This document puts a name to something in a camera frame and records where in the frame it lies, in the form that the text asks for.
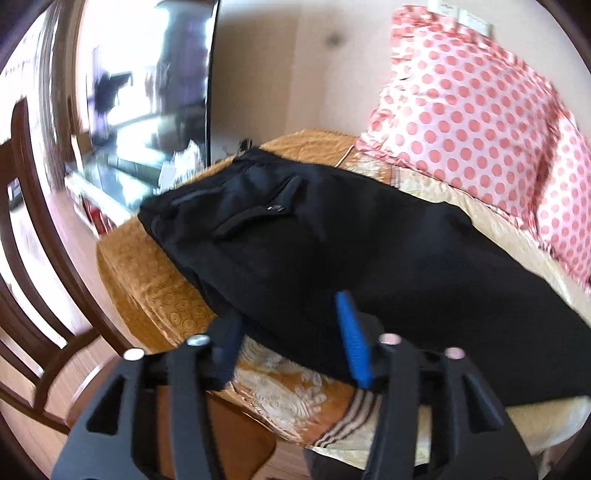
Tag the dark wooden chair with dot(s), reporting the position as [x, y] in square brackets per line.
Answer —
[32, 258]

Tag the low television cabinet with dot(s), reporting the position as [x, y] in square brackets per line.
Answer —
[99, 196]

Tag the black pants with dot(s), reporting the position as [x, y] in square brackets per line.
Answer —
[323, 249]

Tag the golden patterned bedspread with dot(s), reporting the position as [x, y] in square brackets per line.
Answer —
[194, 304]

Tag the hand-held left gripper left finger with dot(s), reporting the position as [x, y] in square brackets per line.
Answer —
[227, 347]

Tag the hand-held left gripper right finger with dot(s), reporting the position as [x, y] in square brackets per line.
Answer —
[354, 341]

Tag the pink polka dot pillow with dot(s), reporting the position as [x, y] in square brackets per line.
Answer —
[475, 115]

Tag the black flat screen television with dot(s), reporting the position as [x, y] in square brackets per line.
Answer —
[147, 92]

